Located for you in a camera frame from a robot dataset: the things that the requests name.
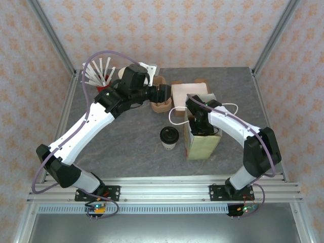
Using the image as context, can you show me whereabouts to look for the left base circuit board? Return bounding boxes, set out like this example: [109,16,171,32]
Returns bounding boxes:
[85,203,106,214]

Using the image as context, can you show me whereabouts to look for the red straw holder cup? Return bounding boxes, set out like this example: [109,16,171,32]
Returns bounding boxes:
[97,74,114,94]

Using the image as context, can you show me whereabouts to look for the brown pulp cup carrier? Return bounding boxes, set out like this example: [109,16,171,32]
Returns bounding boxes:
[150,75,174,114]

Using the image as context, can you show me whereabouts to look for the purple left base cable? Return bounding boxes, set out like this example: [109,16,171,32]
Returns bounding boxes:
[85,193,121,220]

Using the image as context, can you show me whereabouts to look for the printed paper bag white handles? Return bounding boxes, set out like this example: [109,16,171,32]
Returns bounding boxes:
[169,93,238,160]

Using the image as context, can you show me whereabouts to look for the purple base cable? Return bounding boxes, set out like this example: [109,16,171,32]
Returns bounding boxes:
[85,193,121,220]
[231,183,266,219]

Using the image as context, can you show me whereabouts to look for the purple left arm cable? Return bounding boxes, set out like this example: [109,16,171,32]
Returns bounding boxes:
[31,50,140,195]

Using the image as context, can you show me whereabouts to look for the aluminium frame post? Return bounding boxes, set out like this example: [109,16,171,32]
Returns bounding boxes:
[253,0,303,76]
[25,0,78,78]

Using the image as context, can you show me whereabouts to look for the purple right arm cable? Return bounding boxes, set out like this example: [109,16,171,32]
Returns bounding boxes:
[186,94,276,178]

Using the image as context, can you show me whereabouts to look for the white napkin stack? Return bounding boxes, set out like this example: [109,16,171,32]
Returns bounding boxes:
[171,82,207,109]

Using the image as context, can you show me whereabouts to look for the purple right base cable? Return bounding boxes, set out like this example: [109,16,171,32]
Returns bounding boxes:
[231,183,266,219]

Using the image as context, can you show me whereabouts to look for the base circuit board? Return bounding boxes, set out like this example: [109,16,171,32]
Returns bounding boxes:
[85,203,106,214]
[236,205,257,214]

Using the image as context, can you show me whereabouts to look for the brown cardboard napkin tray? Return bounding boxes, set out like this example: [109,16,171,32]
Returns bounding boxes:
[171,78,210,117]

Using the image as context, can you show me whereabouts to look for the right base circuit board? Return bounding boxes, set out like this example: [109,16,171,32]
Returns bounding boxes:
[236,205,257,214]

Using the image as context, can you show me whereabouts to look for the white slotted cable duct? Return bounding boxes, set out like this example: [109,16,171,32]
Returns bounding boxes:
[37,204,230,215]

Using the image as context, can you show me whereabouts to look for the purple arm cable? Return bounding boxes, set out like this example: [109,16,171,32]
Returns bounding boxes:
[186,94,276,178]
[31,50,140,195]

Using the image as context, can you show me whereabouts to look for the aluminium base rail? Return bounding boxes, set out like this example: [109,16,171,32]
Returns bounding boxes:
[27,176,304,203]

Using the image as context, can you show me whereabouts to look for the aluminium table side rail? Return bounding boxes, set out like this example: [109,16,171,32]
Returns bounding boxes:
[12,70,79,243]
[252,68,318,243]

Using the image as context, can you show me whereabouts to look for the black plastic cup lid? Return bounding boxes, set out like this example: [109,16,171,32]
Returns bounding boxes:
[159,126,180,145]

